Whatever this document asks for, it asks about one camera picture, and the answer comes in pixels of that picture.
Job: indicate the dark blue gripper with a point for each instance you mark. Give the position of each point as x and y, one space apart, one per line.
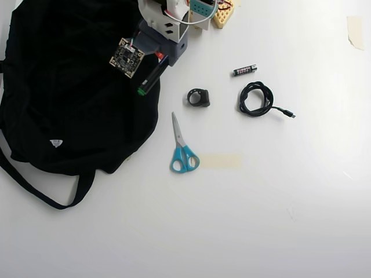
177 51

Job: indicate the black marker with green cap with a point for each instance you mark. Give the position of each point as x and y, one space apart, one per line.
152 77

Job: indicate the black cloth bag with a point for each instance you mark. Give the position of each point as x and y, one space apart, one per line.
72 101

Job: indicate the teal perforated robot part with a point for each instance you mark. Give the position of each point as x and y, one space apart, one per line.
203 7

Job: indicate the yellow perforated plastic block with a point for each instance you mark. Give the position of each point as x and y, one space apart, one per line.
223 16

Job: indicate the black AAA battery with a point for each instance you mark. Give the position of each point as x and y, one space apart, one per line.
245 70

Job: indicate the long beige masking tape strip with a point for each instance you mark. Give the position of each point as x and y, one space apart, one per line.
220 161

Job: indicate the short beige masking tape strip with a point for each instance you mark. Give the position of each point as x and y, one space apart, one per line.
356 32

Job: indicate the bare camera circuit board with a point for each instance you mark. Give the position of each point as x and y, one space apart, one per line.
126 58

